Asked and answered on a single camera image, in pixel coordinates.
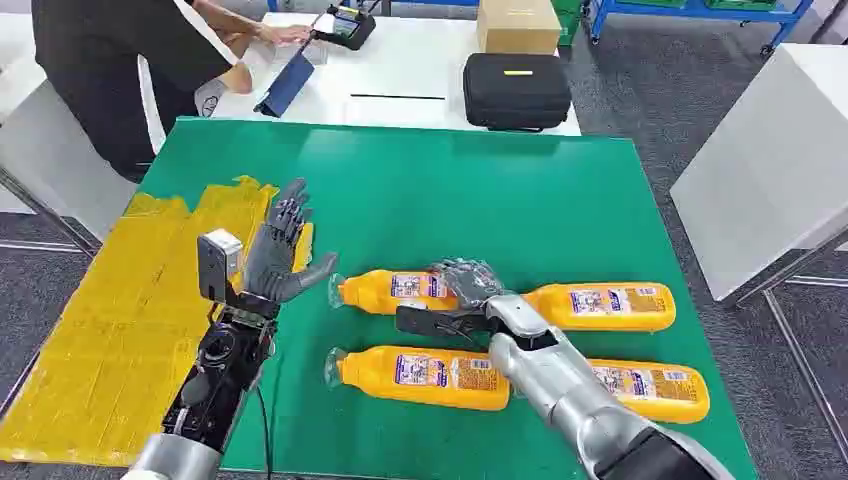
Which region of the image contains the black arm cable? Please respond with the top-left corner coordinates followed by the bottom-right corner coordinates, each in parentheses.
top-left (256, 384), bottom-right (275, 480)

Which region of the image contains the green table mat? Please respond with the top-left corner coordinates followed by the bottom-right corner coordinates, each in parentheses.
top-left (135, 117), bottom-right (761, 480)

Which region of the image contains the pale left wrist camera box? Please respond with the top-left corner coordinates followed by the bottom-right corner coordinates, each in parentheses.
top-left (196, 229), bottom-right (245, 305)

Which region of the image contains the white side table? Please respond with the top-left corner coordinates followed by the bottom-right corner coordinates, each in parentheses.
top-left (669, 42), bottom-right (848, 465)
top-left (0, 13), bottom-right (167, 260)

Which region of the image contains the black handheld controller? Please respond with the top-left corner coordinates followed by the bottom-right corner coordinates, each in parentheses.
top-left (311, 3), bottom-right (378, 52)

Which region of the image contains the green crate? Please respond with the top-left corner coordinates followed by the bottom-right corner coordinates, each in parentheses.
top-left (553, 0), bottom-right (585, 48)

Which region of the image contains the yellow sheet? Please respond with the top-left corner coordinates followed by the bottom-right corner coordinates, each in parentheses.
top-left (0, 174), bottom-right (316, 468)

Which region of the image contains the blue metal rack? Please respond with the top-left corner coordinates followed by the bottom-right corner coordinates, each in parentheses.
top-left (582, 0), bottom-right (816, 56)

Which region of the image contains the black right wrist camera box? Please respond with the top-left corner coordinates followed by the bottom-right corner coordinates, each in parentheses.
top-left (395, 305), bottom-right (495, 340)

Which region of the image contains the blue folder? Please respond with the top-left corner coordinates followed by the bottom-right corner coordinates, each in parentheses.
top-left (253, 48), bottom-right (317, 119)

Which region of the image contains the thin black strip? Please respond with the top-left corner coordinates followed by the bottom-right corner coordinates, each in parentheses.
top-left (349, 93), bottom-right (447, 102)

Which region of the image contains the black carry case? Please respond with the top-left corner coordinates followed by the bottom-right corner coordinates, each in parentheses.
top-left (462, 52), bottom-right (573, 132)

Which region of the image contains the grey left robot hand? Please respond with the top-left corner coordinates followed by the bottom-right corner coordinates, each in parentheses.
top-left (242, 176), bottom-right (340, 306)

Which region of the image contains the person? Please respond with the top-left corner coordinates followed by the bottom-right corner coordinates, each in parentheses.
top-left (31, 0), bottom-right (313, 185)

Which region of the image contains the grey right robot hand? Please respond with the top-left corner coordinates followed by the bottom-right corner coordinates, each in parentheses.
top-left (430, 257), bottom-right (507, 313)

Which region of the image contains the cardboard box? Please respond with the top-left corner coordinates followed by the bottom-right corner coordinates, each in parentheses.
top-left (476, 0), bottom-right (563, 56)

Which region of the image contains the orange drink bottle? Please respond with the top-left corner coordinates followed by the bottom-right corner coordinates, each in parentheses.
top-left (588, 358), bottom-right (711, 425)
top-left (323, 345), bottom-right (512, 413)
top-left (327, 268), bottom-right (465, 317)
top-left (521, 282), bottom-right (678, 333)

